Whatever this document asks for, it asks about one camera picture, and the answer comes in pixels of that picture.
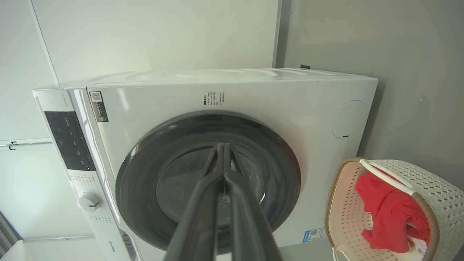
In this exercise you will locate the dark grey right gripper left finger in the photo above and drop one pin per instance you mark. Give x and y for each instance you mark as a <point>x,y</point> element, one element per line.
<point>199,224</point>

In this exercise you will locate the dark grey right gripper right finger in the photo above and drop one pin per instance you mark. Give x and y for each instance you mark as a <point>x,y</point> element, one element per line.
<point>250,228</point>

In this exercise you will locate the white perforated plastic laundry basket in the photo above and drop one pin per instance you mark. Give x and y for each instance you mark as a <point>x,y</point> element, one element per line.
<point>344,217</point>

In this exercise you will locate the blue energy label sticker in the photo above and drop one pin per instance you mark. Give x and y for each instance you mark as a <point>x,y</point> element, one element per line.
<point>314,234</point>

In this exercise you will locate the round dark glass washer door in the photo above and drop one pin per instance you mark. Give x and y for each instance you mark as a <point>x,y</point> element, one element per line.
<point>145,188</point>

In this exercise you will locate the white washer dial knob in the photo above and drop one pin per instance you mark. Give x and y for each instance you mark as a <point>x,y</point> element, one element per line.
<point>88,202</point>

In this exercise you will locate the small black text sticker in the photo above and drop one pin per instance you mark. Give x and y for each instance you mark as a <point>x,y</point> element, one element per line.
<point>214,99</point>

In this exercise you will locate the white front-load washing machine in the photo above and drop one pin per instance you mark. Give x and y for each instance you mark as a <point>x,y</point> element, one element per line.
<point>275,94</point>

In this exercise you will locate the red garment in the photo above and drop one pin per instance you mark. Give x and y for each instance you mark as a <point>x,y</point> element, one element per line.
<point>388,214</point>

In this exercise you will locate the round white filter cover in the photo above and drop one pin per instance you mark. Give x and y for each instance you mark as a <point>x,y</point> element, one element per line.
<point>349,119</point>

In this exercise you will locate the black washer control panel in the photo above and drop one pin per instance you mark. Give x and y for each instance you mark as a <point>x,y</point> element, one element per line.
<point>70,141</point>

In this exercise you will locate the dark QR code sticker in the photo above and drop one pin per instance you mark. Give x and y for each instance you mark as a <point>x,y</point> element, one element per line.
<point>98,107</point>

